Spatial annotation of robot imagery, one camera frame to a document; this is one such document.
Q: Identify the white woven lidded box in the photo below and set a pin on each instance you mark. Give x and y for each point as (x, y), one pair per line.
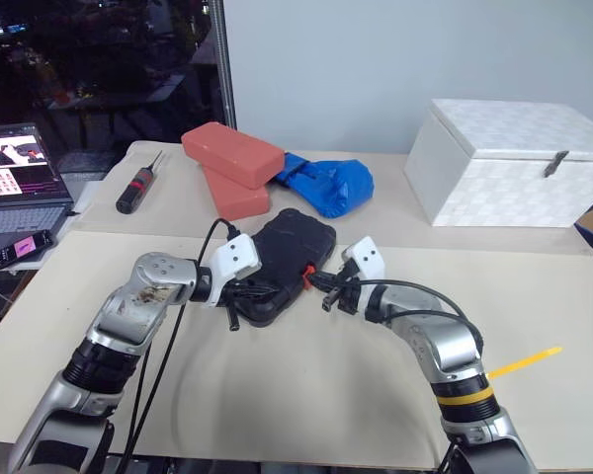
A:
(494, 192)

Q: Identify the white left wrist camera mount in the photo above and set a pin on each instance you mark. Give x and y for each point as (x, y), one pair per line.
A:
(237, 257)

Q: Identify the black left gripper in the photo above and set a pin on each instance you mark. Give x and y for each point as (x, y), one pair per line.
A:
(237, 291)

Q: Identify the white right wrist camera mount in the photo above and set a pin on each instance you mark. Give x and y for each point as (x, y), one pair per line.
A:
(368, 257)

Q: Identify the yellow zip tie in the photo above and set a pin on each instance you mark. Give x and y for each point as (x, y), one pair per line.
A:
(524, 363)

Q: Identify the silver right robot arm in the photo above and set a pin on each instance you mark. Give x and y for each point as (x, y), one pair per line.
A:
(445, 336)

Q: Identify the black plastic tool case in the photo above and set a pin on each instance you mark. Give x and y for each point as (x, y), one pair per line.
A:
(291, 247)

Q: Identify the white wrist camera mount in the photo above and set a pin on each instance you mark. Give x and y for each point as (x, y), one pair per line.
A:
(368, 257)
(237, 257)

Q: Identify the large beige table mat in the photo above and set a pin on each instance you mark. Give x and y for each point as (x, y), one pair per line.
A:
(301, 385)

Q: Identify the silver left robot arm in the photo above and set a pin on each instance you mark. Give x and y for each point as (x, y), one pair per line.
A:
(128, 306)

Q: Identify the black smartphone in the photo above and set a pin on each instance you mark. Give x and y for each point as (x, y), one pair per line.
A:
(22, 249)

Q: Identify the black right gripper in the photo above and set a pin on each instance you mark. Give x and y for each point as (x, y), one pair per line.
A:
(348, 291)

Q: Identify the red brick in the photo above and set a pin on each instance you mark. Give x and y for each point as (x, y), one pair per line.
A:
(232, 153)
(237, 200)

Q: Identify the blue plastic bag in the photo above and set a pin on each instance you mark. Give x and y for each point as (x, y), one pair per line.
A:
(336, 190)

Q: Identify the grey open laptop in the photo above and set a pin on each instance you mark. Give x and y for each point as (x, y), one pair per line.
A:
(15, 178)

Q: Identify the threaded metal pole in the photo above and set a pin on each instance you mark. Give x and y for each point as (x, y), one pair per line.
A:
(223, 64)

